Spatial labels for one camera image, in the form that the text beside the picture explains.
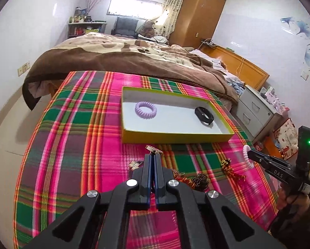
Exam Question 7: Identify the wooden wardrobe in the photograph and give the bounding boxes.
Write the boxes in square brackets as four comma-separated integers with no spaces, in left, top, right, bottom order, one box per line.
[168,0,227,49]

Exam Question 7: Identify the grey drawer nightstand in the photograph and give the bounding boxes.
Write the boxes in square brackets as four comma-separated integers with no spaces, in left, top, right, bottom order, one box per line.
[235,84,285,144]

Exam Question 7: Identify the yellow-green shallow box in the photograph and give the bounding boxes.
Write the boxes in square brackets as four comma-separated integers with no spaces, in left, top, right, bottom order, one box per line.
[121,86,235,144]

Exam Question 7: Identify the clutter of small boxes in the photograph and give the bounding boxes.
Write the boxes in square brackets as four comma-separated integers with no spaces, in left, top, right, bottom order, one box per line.
[260,85,291,112]

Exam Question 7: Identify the gold bow red braided tie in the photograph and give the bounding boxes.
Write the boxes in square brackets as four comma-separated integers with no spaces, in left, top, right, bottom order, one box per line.
[221,158,247,181]

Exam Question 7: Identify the dark armchair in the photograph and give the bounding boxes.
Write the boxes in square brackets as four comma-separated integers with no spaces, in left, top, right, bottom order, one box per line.
[111,17,140,38]

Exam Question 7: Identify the patterned curtain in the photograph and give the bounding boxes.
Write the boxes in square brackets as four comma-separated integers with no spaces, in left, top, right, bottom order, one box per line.
[155,0,188,40]

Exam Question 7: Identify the red printed bag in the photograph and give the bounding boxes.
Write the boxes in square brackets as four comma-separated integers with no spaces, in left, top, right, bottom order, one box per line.
[273,118,300,160]

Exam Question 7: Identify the bed with brown blanket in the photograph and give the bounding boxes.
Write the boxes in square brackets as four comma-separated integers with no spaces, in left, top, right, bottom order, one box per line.
[22,32,240,112]

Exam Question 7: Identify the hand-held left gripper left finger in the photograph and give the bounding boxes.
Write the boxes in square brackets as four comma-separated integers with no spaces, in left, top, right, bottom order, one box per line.
[22,154,153,249]

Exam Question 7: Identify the orange cable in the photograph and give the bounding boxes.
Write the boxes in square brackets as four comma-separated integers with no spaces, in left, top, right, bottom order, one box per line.
[236,57,245,76]

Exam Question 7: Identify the window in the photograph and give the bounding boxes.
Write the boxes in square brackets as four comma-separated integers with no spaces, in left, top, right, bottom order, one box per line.
[106,0,163,20]

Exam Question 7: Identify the purple spiral hair tie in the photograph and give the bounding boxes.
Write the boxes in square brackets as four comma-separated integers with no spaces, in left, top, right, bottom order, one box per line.
[135,101,154,117]

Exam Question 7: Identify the red and gold hair tie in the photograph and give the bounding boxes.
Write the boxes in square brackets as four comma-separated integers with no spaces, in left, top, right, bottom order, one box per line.
[174,168,195,188]

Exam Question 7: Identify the crumpled light bedclothes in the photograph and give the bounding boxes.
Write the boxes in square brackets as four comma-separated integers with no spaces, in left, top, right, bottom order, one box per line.
[191,49,247,94]

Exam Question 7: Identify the pink green plaid blanket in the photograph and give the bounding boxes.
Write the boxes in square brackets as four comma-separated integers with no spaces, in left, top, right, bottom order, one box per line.
[13,71,280,249]

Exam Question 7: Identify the dried branches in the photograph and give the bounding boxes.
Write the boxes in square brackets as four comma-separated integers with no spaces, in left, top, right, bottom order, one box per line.
[85,0,105,16]

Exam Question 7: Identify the wall socket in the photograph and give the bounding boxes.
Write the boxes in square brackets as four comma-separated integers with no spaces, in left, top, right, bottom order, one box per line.
[18,62,31,76]

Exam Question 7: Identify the dark brown hair tie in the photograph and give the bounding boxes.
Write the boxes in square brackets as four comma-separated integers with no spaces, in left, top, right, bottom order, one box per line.
[190,172,210,192]

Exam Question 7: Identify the brown teddy bear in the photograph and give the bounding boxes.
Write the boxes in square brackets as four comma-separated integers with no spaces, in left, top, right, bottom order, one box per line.
[139,20,156,39]

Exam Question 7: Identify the group of bottles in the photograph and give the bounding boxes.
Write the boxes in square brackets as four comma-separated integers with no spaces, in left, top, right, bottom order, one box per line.
[69,6,93,23]

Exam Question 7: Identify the pink spiral hair tie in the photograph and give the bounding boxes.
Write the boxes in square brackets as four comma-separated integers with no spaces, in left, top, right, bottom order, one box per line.
[243,145,254,170]

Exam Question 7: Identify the grey hair tie gold charm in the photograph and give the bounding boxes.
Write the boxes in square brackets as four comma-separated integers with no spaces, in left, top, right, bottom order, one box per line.
[145,145,162,156]

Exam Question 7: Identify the grey shelf unit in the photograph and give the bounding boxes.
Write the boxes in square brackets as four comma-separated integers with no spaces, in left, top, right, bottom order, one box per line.
[67,21,107,39]

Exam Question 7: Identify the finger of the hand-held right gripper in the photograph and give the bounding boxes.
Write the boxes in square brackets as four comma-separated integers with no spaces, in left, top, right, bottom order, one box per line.
[252,158,277,173]
[248,148,295,168]

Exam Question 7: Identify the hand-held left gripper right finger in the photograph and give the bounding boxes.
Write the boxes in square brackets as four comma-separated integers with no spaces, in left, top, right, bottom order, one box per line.
[152,154,288,249]

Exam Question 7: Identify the wooden headboard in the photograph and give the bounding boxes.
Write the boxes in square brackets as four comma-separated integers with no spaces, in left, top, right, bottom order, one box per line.
[200,44,270,91]

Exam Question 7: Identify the person's right hand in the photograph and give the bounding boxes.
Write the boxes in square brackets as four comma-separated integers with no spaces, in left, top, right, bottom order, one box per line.
[279,187,310,214]

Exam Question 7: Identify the black wristband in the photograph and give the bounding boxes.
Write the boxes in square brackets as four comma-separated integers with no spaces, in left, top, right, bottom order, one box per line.
[195,106,214,126]

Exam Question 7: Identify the gold beaded hair tie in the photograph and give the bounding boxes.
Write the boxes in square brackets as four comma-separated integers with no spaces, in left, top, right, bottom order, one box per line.
[129,161,144,172]

